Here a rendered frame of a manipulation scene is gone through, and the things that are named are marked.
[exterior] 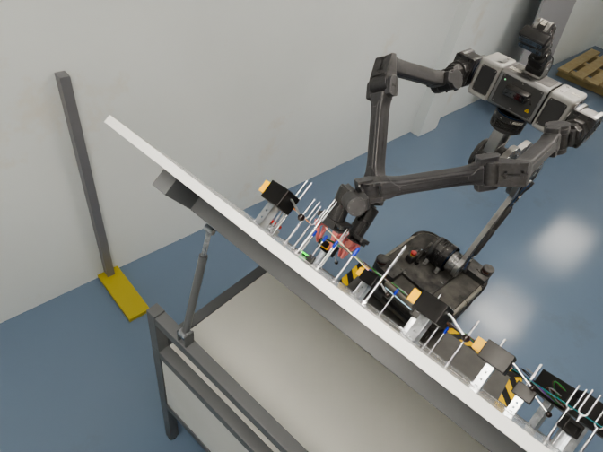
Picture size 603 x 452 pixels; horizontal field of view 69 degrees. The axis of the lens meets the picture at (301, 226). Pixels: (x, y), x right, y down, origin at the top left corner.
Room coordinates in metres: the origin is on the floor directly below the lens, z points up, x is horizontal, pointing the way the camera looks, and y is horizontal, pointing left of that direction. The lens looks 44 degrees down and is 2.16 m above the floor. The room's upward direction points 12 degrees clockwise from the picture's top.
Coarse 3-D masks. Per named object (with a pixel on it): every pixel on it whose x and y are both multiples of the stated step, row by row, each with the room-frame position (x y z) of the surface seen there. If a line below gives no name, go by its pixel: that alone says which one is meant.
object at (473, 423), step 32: (192, 192) 0.65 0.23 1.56; (224, 224) 0.61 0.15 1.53; (256, 256) 0.55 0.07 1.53; (288, 288) 0.50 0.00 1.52; (352, 320) 0.44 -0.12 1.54; (384, 352) 0.40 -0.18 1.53; (416, 384) 0.36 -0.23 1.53; (448, 416) 0.32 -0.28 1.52; (480, 416) 0.32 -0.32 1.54; (512, 448) 0.29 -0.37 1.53
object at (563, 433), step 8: (568, 416) 0.42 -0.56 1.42; (560, 424) 0.41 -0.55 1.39; (568, 424) 0.41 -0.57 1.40; (576, 424) 0.41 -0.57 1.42; (560, 432) 0.40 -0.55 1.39; (568, 432) 0.40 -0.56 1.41; (576, 432) 0.40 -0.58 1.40; (552, 440) 0.39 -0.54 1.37; (560, 440) 0.39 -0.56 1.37; (568, 440) 0.39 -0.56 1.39; (560, 448) 0.38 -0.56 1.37
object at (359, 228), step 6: (354, 222) 1.11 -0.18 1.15; (360, 222) 1.11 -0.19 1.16; (366, 222) 1.11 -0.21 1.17; (354, 228) 1.10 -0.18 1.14; (360, 228) 1.10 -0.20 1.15; (366, 228) 1.11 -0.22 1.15; (354, 234) 1.08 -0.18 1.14; (360, 234) 1.09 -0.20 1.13; (360, 240) 1.05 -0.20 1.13; (366, 240) 1.08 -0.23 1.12
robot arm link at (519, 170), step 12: (552, 132) 1.41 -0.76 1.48; (564, 132) 1.42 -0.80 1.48; (540, 144) 1.32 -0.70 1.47; (552, 144) 1.33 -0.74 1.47; (528, 156) 1.22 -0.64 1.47; (540, 156) 1.24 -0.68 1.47; (552, 156) 1.38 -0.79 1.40; (492, 168) 1.15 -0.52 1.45; (504, 168) 1.14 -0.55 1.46; (516, 168) 1.14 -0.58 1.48; (528, 168) 1.14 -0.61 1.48; (492, 180) 1.14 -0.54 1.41; (504, 180) 1.13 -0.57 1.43; (516, 180) 1.13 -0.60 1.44; (528, 180) 1.14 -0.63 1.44
